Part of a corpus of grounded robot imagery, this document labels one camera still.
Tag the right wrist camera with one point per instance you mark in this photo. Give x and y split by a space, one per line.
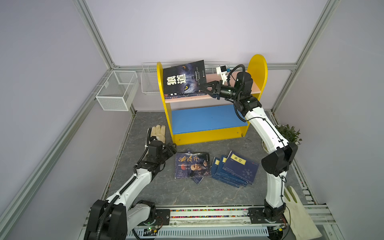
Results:
223 71

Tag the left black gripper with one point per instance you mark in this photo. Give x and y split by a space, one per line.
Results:
170 149

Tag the white mesh basket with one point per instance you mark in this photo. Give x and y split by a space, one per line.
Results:
118 91

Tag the dark wolf cover book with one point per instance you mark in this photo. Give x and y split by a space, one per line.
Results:
184 79

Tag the purple book with old man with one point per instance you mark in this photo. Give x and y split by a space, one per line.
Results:
185 96

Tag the middle blue book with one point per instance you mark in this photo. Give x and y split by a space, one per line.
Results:
223 174

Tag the beige work glove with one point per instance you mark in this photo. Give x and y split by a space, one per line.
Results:
158 133

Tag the white wire rack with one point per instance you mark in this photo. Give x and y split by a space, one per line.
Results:
149 78

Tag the separate blue yellow-label book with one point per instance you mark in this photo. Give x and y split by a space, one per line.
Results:
197 180

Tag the potted green plant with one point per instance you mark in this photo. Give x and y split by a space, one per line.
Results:
284 134

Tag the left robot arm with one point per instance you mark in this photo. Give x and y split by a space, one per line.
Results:
129 192

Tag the top blue yellow-label book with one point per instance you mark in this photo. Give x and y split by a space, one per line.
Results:
241 167

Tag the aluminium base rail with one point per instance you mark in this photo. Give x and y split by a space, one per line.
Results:
210 223

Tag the lower blue book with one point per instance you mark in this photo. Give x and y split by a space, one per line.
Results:
214 169

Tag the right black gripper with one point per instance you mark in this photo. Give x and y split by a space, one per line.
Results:
217 91

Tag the white cloth glove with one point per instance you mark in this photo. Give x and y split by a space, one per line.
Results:
300 221

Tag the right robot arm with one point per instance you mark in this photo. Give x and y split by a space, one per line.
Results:
235 86

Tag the yellow wooden bookshelf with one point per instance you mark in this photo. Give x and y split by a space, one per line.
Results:
200 125

